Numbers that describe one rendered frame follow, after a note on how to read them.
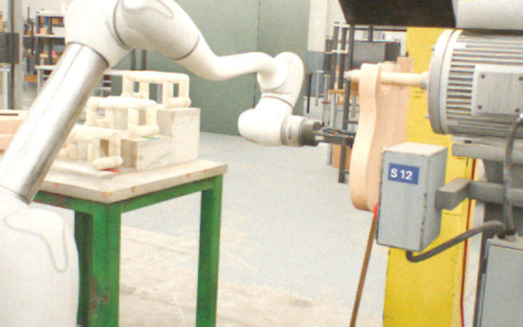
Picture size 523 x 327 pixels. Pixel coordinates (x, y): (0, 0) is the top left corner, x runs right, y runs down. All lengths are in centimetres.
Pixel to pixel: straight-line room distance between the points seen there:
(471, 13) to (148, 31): 72
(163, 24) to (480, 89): 70
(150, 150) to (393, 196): 89
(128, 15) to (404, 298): 171
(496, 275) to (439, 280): 119
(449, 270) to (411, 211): 133
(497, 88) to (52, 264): 97
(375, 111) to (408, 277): 118
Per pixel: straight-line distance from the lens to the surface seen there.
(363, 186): 166
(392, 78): 167
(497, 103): 149
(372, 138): 165
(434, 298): 270
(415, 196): 133
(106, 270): 177
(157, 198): 188
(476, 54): 154
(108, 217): 173
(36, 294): 127
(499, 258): 148
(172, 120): 206
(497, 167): 153
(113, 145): 193
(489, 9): 156
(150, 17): 147
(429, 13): 182
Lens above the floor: 130
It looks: 8 degrees down
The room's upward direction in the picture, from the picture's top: 3 degrees clockwise
